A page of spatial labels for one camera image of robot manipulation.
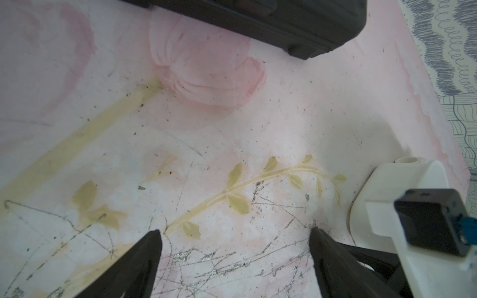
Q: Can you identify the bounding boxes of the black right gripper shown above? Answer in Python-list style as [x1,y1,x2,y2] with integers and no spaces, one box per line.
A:
[340,243,414,298]

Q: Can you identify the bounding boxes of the black plastic tool case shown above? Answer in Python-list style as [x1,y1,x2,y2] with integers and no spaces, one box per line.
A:
[131,0,368,60]

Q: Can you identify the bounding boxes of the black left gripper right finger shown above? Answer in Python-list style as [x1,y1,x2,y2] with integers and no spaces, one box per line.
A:
[309,227,400,298]

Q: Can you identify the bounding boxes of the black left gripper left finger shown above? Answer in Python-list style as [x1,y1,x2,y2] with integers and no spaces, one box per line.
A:
[77,230,163,298]

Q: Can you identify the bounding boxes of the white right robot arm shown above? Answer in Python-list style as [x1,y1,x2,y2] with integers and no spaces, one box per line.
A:
[349,157,477,298]

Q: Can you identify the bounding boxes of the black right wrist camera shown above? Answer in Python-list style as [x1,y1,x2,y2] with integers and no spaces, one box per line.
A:
[394,189,477,257]

